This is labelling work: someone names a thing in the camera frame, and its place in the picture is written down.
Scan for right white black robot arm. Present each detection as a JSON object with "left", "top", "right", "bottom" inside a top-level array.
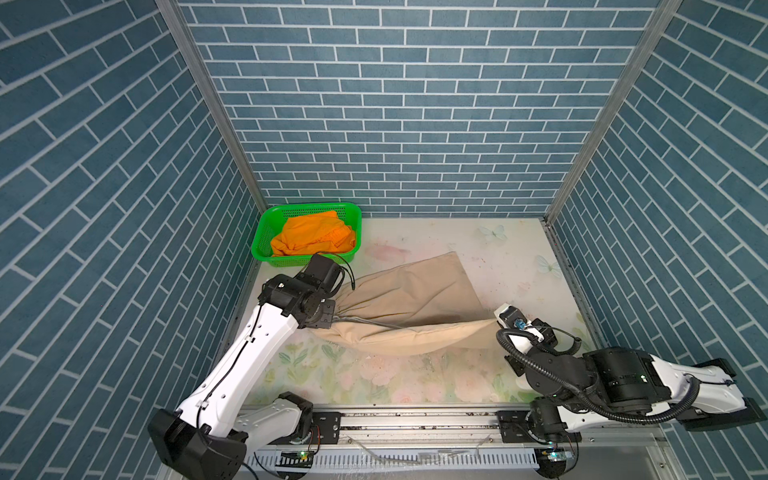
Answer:
[{"left": 496, "top": 310, "right": 767, "bottom": 443}]

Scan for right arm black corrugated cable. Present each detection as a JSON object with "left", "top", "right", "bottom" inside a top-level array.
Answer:
[{"left": 495, "top": 327, "right": 702, "bottom": 426}]

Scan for green plastic basket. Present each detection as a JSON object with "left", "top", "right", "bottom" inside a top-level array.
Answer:
[{"left": 251, "top": 202, "right": 362, "bottom": 268}]

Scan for orange shorts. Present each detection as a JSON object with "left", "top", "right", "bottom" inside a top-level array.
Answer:
[{"left": 270, "top": 211, "right": 357, "bottom": 257}]

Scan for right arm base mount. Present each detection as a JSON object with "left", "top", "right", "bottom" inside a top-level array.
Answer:
[{"left": 496, "top": 410, "right": 582, "bottom": 446}]

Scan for right aluminium corner post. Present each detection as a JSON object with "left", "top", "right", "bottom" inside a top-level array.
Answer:
[{"left": 543, "top": 0, "right": 682, "bottom": 228}]

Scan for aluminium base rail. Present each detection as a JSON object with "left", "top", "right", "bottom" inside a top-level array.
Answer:
[{"left": 232, "top": 405, "right": 683, "bottom": 479}]

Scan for aluminium corner post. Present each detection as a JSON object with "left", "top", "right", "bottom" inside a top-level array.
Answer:
[
  {"left": 156, "top": 0, "right": 269, "bottom": 213},
  {"left": 543, "top": 0, "right": 682, "bottom": 228}
]

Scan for beige drawstring shorts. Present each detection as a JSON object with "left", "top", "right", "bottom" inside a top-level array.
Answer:
[{"left": 313, "top": 252, "right": 499, "bottom": 356}]

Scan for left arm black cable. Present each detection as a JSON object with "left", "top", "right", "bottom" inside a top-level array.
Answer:
[{"left": 194, "top": 299, "right": 265, "bottom": 421}]

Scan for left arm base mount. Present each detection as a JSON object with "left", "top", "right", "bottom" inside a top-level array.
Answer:
[{"left": 273, "top": 411, "right": 342, "bottom": 446}]

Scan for left aluminium corner post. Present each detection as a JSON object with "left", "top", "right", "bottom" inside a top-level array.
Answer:
[{"left": 156, "top": 0, "right": 269, "bottom": 213}]

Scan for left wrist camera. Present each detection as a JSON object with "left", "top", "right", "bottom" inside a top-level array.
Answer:
[{"left": 302, "top": 254, "right": 346, "bottom": 296}]

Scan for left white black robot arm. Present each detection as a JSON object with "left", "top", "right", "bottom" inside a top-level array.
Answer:
[{"left": 147, "top": 270, "right": 344, "bottom": 479}]

